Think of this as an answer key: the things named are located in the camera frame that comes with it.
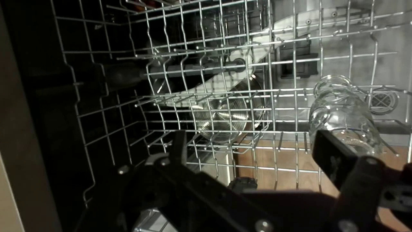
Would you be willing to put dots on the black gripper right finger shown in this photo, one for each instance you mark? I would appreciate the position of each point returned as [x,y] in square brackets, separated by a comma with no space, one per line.
[335,158]

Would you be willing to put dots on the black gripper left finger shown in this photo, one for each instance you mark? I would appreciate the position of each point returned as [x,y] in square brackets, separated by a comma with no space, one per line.
[179,145]

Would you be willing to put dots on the clear ribbed glass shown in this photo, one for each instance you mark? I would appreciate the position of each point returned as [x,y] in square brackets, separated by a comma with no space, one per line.
[343,116]

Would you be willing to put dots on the clear wine glass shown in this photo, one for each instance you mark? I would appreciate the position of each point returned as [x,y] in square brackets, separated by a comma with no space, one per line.
[227,119]

